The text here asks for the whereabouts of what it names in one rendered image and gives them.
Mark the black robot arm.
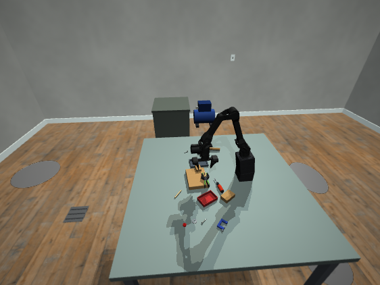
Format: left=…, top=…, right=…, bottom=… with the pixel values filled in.
left=191, top=107, right=251, bottom=159

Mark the red shallow tray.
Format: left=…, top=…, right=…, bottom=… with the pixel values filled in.
left=197, top=190, right=218, bottom=207

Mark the tan wooden block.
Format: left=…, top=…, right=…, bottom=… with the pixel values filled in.
left=220, top=189, right=235, bottom=203

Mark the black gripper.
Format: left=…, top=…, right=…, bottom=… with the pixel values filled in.
left=191, top=153, right=218, bottom=169

